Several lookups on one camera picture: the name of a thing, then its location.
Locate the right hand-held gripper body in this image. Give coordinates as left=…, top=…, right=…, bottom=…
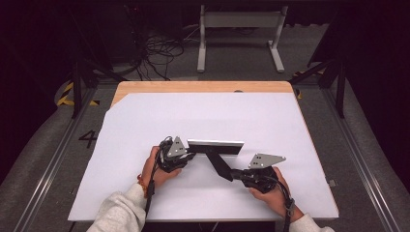
left=240, top=153, right=287, bottom=194

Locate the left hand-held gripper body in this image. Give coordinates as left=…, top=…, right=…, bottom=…
left=157, top=135, right=194, bottom=174

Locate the person's right hand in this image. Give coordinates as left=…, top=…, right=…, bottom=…
left=249, top=166, right=306, bottom=222

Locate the person's left hand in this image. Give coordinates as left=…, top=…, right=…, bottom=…
left=141, top=145, right=184, bottom=189

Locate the white table sheet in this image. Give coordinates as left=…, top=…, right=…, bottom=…
left=67, top=92, right=340, bottom=222

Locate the wooden table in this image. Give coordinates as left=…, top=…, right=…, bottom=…
left=110, top=80, right=320, bottom=157

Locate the black metal stand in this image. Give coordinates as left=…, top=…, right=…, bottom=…
left=66, top=6, right=130, bottom=120
left=288, top=56, right=348, bottom=120

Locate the yellow black floor tape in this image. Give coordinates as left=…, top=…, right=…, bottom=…
left=56, top=81, right=101, bottom=107

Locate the right hand-held gripper cable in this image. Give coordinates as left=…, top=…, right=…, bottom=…
left=272, top=177, right=296, bottom=232

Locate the hand-held gripper cable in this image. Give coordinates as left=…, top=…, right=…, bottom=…
left=272, top=177, right=296, bottom=232
left=144, top=136, right=174, bottom=220

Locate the grey wrist strap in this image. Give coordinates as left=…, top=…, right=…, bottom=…
left=283, top=197, right=296, bottom=218

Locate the orange bead bracelet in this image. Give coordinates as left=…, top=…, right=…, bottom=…
left=136, top=173, right=150, bottom=198

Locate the left hand-held gripper cable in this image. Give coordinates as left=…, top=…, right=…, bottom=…
left=144, top=136, right=174, bottom=220

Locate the aluminium floor rail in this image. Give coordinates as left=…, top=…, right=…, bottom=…
left=322, top=87, right=401, bottom=232
left=13, top=86, right=99, bottom=232

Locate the tangle of black floor cables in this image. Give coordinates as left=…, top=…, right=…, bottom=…
left=134, top=30, right=186, bottom=81

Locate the white metal table frame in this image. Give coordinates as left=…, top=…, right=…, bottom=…
left=196, top=4, right=289, bottom=73

